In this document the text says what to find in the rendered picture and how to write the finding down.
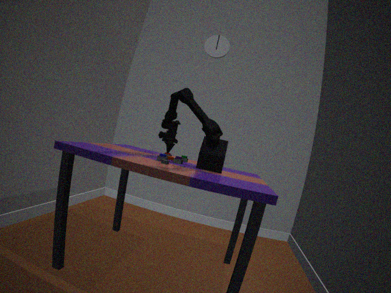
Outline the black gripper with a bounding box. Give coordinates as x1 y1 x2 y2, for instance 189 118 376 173
162 129 178 153

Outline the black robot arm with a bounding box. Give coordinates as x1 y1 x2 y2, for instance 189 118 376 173
162 88 223 150

